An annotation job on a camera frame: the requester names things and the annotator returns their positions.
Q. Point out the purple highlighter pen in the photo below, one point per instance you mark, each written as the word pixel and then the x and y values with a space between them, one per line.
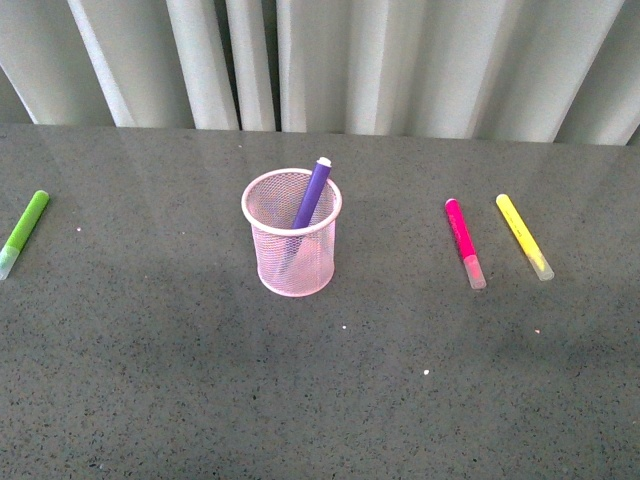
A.
pixel 310 199

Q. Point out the pink highlighter pen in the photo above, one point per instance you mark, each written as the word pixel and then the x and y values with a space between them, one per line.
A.
pixel 465 244

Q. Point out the pink mesh pen cup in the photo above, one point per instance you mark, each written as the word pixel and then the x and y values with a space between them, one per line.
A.
pixel 291 263

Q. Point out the yellow highlighter pen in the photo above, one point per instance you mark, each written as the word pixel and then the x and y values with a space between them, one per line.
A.
pixel 524 238

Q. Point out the white pleated curtain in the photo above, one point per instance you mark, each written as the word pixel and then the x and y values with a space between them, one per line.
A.
pixel 540 71

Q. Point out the green highlighter pen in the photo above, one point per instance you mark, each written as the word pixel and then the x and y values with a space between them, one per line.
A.
pixel 22 231

